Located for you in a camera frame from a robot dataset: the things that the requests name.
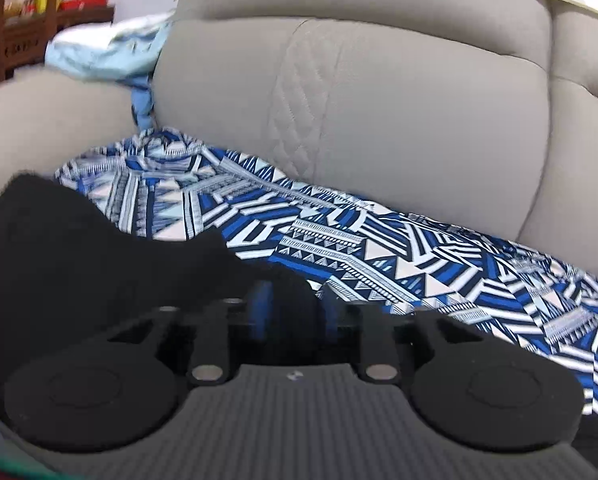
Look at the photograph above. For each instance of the beige leather sofa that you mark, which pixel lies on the beige leather sofa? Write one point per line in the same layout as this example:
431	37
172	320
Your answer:
404	110

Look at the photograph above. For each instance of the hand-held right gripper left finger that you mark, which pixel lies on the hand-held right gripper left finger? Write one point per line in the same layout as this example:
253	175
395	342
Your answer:
261	310

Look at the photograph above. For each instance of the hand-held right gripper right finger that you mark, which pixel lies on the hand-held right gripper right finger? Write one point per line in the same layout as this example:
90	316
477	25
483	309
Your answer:
331	319

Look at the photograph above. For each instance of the light blue cloth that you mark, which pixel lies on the light blue cloth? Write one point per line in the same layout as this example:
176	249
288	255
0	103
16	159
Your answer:
104	50

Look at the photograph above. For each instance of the wooden shelf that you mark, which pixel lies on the wooden shelf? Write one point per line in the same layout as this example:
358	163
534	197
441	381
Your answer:
24	40

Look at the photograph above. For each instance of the red container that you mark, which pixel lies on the red container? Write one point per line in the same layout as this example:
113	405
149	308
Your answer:
84	4

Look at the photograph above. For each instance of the black pants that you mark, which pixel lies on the black pants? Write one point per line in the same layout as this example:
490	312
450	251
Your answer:
79	260

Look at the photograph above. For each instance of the blue white patterned blanket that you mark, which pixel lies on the blue white patterned blanket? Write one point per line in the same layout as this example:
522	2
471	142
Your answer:
379	250

